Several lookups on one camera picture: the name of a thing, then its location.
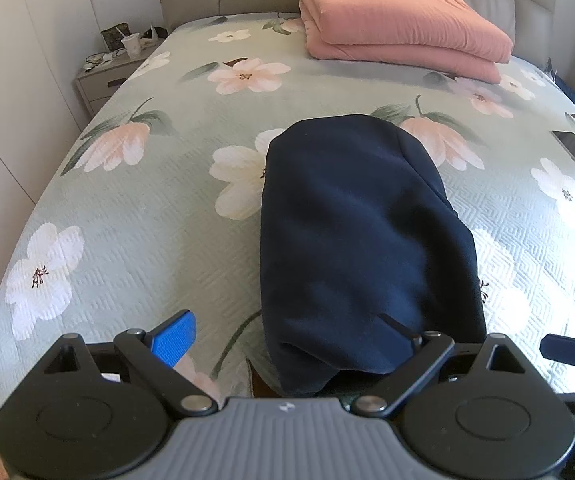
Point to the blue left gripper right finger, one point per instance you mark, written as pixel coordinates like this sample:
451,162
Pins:
416,340

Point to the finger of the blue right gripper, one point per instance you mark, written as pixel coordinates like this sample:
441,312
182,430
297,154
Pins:
570,349

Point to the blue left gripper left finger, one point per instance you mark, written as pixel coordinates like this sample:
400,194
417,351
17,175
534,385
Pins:
172,339

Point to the navy striped sweatshirt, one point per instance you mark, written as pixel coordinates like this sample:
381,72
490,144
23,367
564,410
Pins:
355,222

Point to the green floral bedspread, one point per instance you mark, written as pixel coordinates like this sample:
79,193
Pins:
239,84

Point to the grey bedside nightstand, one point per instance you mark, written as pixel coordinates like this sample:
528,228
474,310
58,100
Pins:
98,85

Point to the pink folded quilt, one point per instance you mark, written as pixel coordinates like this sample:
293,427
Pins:
444,35

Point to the white paper cup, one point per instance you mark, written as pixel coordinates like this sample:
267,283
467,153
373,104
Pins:
132,45

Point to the dark patterned pouch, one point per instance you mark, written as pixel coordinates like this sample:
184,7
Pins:
113,36

